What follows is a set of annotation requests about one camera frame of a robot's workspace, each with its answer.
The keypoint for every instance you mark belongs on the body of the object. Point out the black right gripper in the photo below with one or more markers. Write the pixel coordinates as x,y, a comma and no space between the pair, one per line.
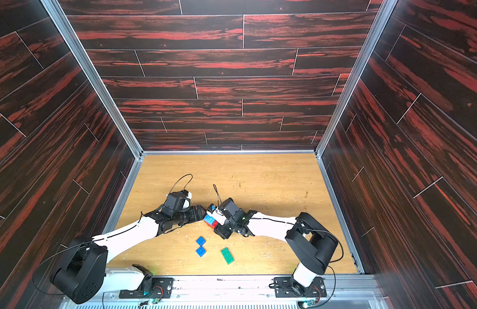
226,225

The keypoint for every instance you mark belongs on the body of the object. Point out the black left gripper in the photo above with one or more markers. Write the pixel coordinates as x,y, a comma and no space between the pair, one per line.
194,217

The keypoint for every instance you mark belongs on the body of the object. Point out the light blue long lego brick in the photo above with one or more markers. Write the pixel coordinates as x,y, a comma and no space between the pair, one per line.
209,219

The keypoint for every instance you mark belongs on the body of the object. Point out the red lego brick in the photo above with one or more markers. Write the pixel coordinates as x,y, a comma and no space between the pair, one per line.
213,224

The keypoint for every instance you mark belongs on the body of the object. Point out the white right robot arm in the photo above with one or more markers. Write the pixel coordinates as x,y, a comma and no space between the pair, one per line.
311,242

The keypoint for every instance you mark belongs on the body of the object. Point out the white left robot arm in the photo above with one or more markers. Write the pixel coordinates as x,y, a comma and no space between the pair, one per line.
82,272

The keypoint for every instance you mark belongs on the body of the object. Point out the blue lego brick upper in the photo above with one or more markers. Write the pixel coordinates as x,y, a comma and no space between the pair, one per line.
201,241

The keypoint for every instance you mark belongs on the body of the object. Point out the green long lego brick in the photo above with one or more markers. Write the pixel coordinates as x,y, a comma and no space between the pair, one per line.
227,255

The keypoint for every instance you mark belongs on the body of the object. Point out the blue lego brick lower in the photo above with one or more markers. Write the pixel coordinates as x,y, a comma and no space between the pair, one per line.
201,251

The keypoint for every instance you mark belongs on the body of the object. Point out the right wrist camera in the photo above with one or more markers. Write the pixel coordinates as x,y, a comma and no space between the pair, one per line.
227,212

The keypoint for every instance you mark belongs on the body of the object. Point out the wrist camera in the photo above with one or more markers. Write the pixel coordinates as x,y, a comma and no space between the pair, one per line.
176,202
227,212

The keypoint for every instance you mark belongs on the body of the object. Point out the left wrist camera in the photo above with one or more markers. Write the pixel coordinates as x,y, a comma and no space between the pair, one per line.
176,202

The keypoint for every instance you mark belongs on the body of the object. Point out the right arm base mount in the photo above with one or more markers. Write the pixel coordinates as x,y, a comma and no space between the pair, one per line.
287,287

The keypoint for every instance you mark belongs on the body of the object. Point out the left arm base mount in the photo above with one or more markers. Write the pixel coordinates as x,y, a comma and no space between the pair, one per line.
149,286

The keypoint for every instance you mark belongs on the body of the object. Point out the aluminium front rail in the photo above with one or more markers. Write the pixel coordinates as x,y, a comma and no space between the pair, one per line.
254,291

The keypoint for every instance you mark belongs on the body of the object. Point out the aluminium left corner post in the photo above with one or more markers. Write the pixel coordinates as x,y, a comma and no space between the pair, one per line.
61,22

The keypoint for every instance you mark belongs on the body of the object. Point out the aluminium corner post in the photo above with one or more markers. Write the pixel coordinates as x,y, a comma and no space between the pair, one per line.
377,28
61,22

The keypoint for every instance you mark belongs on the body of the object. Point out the aluminium right corner post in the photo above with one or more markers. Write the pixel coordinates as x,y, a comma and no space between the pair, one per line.
377,28

